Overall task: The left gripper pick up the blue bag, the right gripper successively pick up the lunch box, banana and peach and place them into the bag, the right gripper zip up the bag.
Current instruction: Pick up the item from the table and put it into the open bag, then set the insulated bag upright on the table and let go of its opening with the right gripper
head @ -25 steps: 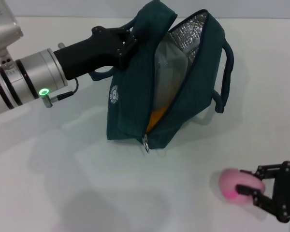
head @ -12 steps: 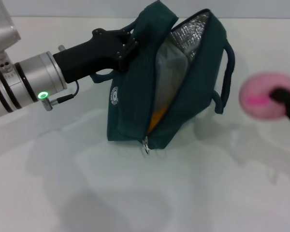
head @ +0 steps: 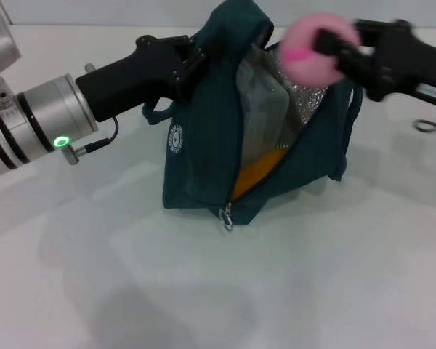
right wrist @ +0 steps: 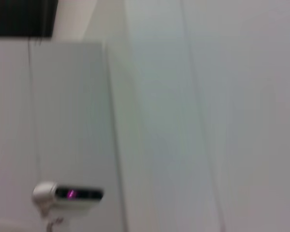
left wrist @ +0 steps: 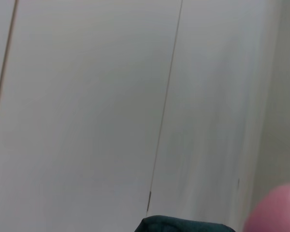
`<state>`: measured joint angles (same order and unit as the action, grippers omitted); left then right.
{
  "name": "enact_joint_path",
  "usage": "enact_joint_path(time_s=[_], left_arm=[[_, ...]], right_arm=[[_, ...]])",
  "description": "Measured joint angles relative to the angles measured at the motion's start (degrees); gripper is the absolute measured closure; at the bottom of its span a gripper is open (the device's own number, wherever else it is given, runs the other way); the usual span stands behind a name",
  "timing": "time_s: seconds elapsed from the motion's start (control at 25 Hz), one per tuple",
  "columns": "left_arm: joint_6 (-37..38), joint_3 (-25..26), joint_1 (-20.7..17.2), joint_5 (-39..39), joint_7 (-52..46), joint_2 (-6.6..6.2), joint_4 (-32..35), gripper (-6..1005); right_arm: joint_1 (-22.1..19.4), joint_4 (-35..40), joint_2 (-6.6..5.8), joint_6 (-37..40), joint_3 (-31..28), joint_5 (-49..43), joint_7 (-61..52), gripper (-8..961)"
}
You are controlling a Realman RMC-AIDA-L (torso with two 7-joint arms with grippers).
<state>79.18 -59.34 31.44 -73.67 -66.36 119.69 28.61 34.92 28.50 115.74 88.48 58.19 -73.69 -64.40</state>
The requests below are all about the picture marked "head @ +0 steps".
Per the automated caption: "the pink toy peach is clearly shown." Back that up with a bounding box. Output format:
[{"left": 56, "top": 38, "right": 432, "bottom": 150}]
[{"left": 278, "top": 10, "right": 361, "bottom": 88}]

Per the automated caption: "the dark teal insulated lunch bag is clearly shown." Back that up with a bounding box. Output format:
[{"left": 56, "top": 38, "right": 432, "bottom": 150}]
[{"left": 141, "top": 0, "right": 364, "bottom": 233}]

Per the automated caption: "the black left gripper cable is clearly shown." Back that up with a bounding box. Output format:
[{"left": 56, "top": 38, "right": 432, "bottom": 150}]
[{"left": 63, "top": 116, "right": 121, "bottom": 167}]

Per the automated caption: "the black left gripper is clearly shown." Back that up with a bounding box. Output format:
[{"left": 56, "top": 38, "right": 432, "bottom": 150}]
[{"left": 76, "top": 35, "right": 208, "bottom": 123}]

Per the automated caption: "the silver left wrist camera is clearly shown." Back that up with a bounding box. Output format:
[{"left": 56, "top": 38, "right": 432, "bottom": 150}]
[{"left": 0, "top": 0, "right": 23, "bottom": 106}]

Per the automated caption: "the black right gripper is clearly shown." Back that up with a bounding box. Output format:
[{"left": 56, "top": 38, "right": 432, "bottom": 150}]
[{"left": 314, "top": 20, "right": 436, "bottom": 106}]

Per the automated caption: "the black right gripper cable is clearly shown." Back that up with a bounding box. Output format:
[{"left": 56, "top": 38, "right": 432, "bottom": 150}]
[{"left": 416, "top": 108, "right": 436, "bottom": 136}]

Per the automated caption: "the yellow banana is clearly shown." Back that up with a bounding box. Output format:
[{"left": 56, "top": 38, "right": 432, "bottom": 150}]
[{"left": 230, "top": 148, "right": 288, "bottom": 203}]

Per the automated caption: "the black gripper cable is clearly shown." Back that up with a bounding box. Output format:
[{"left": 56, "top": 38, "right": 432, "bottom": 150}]
[
  {"left": 416, "top": 108, "right": 436, "bottom": 136},
  {"left": 63, "top": 116, "right": 121, "bottom": 167}
]

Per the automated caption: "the clear lunch box blue rim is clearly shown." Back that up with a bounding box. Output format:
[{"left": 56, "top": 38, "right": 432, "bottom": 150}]
[{"left": 235, "top": 57, "right": 290, "bottom": 172}]

